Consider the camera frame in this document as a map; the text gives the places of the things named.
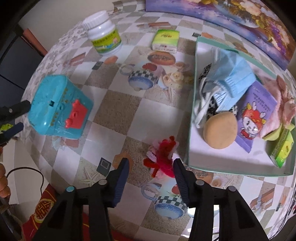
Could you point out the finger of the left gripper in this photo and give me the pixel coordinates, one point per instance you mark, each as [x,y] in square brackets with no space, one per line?
[14,111]
[7,135]

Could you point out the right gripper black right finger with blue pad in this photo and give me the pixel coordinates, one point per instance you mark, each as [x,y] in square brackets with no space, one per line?
[236,219]

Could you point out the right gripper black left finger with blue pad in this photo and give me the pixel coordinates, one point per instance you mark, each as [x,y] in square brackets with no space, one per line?
[64,221]

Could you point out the green tissue pack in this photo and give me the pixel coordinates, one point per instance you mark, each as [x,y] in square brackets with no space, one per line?
[282,148]
[166,41]

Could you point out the red pipe cleaner flower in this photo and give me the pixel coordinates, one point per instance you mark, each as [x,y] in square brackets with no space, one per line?
[160,157]

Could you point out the lime green cloth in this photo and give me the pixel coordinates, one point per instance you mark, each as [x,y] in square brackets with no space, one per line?
[273,136]

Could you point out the beige round powder puff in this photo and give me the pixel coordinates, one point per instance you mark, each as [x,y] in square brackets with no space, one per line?
[220,130]

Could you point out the pink fluffy towel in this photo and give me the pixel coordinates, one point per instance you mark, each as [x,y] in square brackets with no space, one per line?
[273,122]

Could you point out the leopard print scrunchie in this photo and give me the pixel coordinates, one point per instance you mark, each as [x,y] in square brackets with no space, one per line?
[211,111]

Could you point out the purple cartoon packet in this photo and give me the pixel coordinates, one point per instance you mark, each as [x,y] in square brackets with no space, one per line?
[253,108]

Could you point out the blue face mask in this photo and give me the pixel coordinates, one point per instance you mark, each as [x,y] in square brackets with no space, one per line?
[227,80]

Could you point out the pink floral fabric bundle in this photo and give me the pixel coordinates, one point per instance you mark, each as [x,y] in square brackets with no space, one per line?
[287,105]

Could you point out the person's left hand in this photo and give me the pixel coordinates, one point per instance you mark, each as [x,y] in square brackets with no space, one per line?
[5,191]

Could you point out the red cushion gold emblem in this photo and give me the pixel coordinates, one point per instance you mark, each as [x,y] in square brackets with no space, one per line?
[45,204]

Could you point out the teal plastic toy box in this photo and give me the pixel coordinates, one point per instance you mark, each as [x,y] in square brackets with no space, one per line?
[59,108]

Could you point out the white tray teal rim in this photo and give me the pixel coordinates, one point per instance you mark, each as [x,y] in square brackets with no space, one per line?
[233,159]

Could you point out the white pill bottle green label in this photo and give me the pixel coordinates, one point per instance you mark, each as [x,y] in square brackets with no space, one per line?
[102,33]

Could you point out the patterned tablecloth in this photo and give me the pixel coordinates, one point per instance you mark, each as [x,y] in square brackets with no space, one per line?
[122,120]

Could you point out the floral painting canvas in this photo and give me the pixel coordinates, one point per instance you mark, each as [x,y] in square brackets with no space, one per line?
[252,20]

